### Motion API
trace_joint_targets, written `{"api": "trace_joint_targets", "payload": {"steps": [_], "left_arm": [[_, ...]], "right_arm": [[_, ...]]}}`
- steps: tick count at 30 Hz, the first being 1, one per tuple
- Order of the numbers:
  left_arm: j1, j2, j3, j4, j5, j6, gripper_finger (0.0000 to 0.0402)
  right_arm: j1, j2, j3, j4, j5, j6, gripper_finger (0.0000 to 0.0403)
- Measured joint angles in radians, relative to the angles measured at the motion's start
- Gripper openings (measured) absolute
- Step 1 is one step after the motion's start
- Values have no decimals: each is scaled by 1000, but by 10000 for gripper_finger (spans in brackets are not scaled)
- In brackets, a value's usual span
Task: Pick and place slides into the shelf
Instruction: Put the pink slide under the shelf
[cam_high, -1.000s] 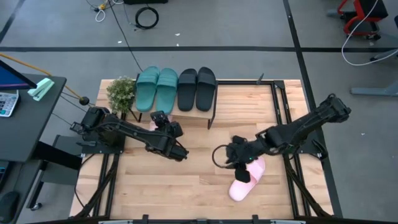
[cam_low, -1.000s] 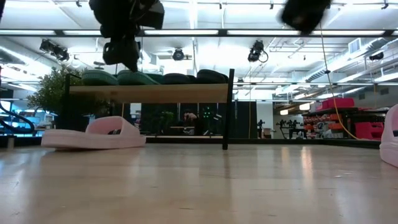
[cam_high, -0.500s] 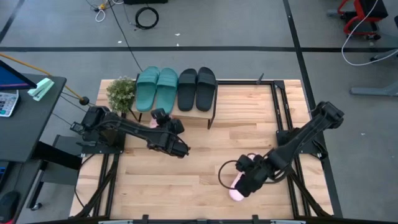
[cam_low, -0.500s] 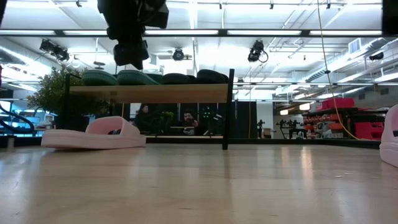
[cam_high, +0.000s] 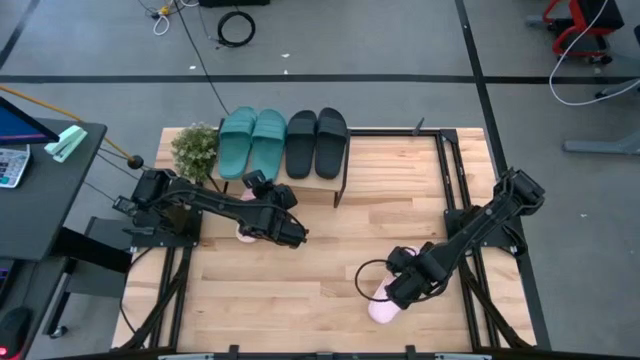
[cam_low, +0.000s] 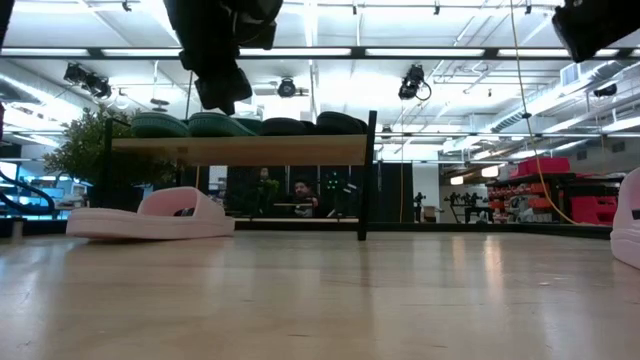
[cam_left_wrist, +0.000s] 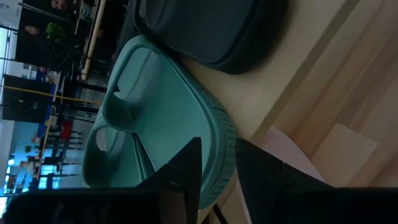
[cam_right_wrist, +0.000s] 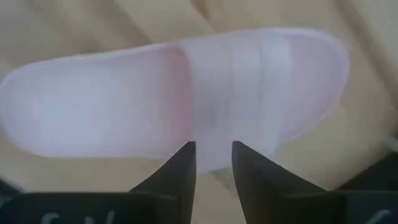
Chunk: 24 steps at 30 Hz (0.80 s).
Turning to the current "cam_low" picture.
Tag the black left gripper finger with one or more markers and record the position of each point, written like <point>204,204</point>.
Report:
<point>222,92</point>

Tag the green rubber slide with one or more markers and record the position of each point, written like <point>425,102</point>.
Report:
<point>217,126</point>
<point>157,126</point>

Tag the wooden shelf with black frame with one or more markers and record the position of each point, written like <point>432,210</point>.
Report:
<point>240,150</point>

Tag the pink rubber slide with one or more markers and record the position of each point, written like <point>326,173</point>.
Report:
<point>150,225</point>
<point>627,230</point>

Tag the person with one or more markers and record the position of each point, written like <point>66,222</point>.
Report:
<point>302,195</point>

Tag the red storage bin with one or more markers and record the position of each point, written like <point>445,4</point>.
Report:
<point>595,210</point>
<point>552,166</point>

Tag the green potted plant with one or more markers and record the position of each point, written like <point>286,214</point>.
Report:
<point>80,150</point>

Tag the black storage rack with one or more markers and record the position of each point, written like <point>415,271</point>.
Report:
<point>550,178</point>

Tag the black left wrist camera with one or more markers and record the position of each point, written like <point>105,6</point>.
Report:
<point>257,35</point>

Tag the black aluminium table frame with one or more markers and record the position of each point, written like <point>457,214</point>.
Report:
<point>450,228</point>

